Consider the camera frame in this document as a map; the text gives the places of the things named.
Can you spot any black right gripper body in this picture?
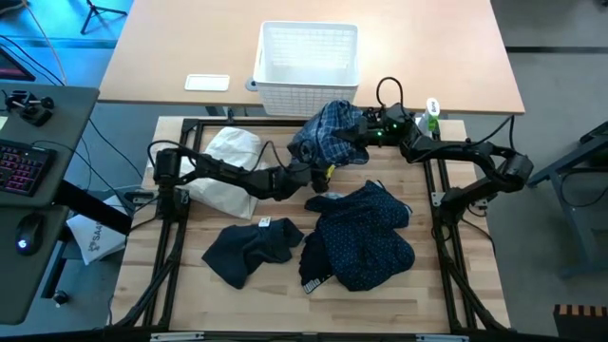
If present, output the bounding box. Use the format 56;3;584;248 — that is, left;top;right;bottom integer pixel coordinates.
363;104;422;147

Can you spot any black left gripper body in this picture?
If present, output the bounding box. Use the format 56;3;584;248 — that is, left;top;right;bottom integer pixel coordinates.
271;161;318;201

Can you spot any blue plaid shirt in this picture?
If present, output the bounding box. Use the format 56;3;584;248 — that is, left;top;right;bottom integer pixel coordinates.
286;99;371;169

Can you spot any navy dotted garment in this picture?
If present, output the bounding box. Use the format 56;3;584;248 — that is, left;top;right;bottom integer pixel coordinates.
298;180;417;295

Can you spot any white plastic laundry basket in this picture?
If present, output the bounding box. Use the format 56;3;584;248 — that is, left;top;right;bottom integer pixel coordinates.
251;20;361;120

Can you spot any white spray bottle green trigger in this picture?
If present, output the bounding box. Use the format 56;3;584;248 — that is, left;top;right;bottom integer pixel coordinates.
416;97;442;140

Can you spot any cream white garment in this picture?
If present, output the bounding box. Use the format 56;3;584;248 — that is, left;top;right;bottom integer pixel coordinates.
166;126;271;221

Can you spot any tan wooden desk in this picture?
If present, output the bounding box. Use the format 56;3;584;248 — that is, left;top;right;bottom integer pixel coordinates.
98;0;526;115

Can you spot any plain dark navy garment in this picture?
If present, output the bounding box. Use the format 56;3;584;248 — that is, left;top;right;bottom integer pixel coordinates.
200;217;306;291

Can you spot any small white rectangular tray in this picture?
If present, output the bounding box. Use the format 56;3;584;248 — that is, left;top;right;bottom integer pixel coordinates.
183;73;232;93

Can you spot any dark blue-grey metal stand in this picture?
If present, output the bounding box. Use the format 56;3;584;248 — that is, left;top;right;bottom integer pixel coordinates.
522;121;608;280

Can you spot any white paper bag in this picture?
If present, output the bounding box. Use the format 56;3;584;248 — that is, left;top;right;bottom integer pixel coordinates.
66;194;130;266

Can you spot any grey side desk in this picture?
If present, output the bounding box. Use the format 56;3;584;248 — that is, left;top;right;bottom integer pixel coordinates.
0;80;101;327

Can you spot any black tripod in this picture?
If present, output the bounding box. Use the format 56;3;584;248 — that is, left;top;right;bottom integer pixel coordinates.
79;0;129;36

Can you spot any black box with wooden stripes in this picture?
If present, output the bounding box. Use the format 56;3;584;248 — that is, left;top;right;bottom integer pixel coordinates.
552;303;608;342

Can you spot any black computer mouse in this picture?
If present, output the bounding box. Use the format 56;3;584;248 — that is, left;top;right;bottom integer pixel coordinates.
14;213;48;257

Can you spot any black backlit keyboard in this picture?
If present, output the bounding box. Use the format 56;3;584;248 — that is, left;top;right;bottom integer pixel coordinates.
0;138;58;198

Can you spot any black desk clamp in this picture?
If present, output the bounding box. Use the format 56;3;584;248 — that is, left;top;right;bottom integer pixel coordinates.
4;89;55;127

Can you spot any dark tablet screen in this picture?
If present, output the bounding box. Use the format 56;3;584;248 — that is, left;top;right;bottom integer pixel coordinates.
0;45;37;83

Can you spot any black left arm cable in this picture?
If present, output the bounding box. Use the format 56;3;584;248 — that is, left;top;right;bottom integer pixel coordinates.
146;139;292;173

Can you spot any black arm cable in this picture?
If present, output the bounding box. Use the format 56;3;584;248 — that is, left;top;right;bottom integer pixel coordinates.
375;76;406;111
146;139;292;173

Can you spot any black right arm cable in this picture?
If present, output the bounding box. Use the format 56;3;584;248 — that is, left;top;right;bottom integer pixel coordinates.
375;76;406;111

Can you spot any black aluminium table frame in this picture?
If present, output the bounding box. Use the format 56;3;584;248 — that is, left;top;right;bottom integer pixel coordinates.
112;116;508;333

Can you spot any silver metal bracket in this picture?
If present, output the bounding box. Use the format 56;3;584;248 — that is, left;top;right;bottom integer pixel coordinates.
416;333;471;342
150;332;206;342

